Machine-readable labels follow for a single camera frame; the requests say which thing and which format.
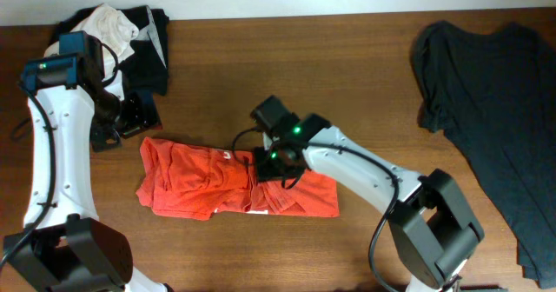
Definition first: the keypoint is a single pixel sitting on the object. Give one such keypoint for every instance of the orange t-shirt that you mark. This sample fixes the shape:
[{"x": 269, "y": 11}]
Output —
[{"x": 194, "y": 182}]

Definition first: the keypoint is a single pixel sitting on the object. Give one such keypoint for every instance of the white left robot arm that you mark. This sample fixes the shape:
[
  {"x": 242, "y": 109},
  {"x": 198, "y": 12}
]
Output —
[{"x": 63, "y": 246}]

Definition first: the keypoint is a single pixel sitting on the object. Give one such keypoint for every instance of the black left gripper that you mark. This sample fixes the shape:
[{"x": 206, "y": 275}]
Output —
[{"x": 142, "y": 121}]

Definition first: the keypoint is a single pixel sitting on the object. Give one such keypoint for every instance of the folded black garment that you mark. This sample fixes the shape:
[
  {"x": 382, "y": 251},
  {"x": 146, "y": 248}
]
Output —
[{"x": 147, "y": 69}]

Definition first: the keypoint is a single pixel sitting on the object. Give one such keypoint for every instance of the dark teal t-shirt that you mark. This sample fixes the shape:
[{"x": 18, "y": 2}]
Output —
[{"x": 493, "y": 97}]

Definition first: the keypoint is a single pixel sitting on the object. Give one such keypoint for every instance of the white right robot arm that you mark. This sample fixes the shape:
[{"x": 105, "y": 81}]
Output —
[{"x": 433, "y": 226}]

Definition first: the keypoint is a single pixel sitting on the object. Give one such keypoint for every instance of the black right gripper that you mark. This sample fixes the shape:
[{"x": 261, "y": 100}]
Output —
[{"x": 267, "y": 169}]

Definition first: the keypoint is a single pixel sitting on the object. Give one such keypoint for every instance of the folded white garment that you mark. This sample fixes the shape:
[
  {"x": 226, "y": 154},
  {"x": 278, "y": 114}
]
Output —
[{"x": 111, "y": 27}]

